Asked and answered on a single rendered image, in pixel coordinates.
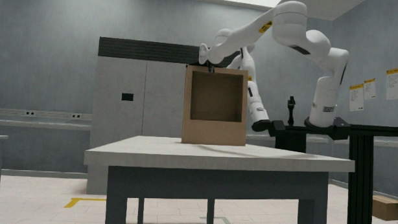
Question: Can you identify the tan open-front wooden cabinet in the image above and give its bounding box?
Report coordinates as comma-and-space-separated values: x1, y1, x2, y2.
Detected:
181, 65, 248, 146

